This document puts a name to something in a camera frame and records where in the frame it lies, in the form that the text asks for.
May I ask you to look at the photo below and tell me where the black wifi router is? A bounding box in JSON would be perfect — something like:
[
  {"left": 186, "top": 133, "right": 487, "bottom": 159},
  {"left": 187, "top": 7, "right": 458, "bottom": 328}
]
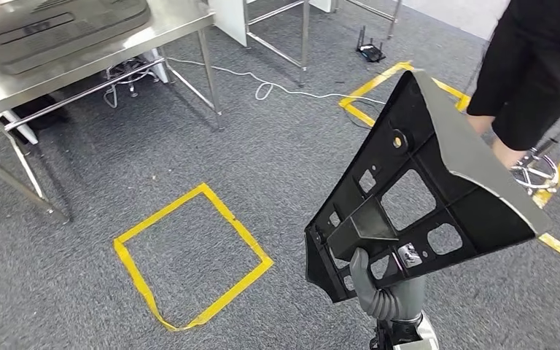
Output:
[{"left": 355, "top": 25, "right": 387, "bottom": 63}]

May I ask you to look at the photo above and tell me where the yellow floor tape square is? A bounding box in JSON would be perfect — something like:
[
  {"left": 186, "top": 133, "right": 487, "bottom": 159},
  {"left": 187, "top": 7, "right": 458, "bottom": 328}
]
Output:
[
  {"left": 338, "top": 61, "right": 473, "bottom": 129},
  {"left": 113, "top": 182, "right": 275, "bottom": 333}
]

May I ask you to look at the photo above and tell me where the black plastic plate bracket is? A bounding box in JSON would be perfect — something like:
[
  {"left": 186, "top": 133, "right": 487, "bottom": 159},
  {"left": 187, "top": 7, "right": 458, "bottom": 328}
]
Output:
[{"left": 304, "top": 69, "right": 553, "bottom": 304}]

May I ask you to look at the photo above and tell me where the stainless steel workbench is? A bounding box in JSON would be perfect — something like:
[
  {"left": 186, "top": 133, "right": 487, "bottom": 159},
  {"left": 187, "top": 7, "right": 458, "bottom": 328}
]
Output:
[{"left": 0, "top": 0, "right": 225, "bottom": 225}]

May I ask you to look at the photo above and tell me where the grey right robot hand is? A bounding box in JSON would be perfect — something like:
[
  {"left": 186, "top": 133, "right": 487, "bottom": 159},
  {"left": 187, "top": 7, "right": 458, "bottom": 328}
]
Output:
[{"left": 349, "top": 243, "right": 427, "bottom": 324}]

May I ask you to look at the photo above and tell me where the white panel desk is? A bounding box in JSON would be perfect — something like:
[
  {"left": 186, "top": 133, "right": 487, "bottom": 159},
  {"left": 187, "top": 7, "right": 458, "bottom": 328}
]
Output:
[{"left": 207, "top": 0, "right": 251, "bottom": 48}]

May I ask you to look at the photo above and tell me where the dark grey engine cover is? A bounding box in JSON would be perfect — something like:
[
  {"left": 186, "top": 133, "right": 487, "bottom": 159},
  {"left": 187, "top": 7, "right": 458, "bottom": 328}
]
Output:
[{"left": 0, "top": 0, "right": 153, "bottom": 77}]

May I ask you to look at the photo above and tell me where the stainless steel table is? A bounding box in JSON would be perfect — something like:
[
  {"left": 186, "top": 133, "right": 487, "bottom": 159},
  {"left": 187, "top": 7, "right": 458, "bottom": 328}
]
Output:
[{"left": 242, "top": 0, "right": 404, "bottom": 89}]

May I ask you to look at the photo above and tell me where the person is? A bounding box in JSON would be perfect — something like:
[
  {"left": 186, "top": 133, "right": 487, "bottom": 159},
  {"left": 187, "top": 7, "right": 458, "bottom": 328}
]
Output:
[{"left": 465, "top": 0, "right": 560, "bottom": 168}]

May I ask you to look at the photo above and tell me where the white power cable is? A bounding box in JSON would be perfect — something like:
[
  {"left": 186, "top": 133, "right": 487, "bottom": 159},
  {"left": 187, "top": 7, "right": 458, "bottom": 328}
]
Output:
[{"left": 166, "top": 56, "right": 388, "bottom": 106}]

